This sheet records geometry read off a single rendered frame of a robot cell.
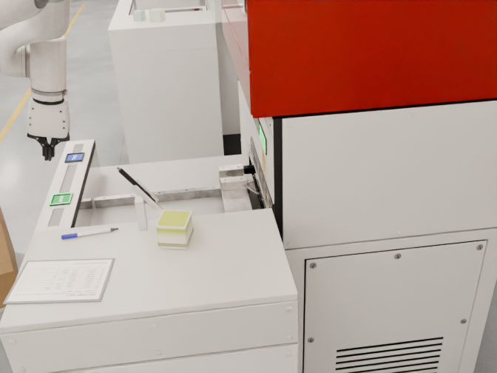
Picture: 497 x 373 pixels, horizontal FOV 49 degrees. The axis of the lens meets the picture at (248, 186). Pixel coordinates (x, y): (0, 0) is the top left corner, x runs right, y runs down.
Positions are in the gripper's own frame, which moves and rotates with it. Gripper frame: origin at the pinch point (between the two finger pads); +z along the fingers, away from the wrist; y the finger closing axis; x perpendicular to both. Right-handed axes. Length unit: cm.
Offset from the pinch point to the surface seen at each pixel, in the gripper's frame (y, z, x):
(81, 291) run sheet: -14.2, 11.8, 41.5
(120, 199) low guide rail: -19.0, 23.3, -17.1
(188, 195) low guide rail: -40.2, 19.6, -17.1
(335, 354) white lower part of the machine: -91, 55, 15
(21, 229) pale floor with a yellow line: 40, 122, -138
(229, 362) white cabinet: -48, 23, 50
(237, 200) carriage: -54, 12, -4
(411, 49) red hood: -84, -44, 15
